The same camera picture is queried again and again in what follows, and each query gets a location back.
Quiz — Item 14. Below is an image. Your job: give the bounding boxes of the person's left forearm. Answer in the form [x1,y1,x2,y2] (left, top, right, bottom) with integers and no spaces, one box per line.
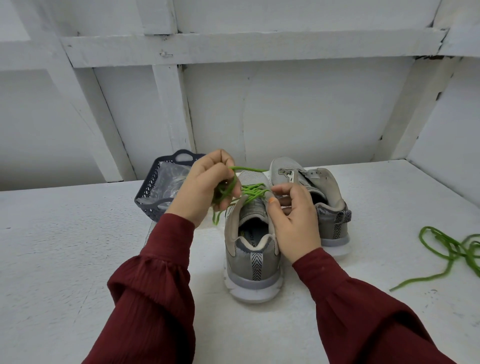
[82,213,197,364]

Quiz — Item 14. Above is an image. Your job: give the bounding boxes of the person's right hand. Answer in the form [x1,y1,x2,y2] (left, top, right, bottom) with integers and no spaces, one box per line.
[266,182,324,265]

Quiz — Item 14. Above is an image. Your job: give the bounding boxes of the green shoelace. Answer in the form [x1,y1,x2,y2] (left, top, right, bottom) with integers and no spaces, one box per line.
[211,165,274,227]
[389,225,480,293]

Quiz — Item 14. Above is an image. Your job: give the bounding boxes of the person's left hand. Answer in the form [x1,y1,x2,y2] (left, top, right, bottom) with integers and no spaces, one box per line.
[165,148,244,228]

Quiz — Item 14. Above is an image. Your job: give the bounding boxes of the clear plastic bag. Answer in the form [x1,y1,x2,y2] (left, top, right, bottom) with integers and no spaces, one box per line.
[150,161,195,210]

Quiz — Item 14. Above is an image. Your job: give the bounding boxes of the grey mesh shoe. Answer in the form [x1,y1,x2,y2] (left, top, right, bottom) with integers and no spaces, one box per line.
[222,171,286,305]
[269,156,354,258]

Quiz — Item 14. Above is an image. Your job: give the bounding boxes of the dark plastic lattice basket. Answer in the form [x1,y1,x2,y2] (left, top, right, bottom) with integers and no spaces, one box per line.
[134,148,206,222]

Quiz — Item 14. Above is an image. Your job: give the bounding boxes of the person's right forearm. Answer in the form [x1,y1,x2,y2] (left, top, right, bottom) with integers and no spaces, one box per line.
[291,246,457,364]

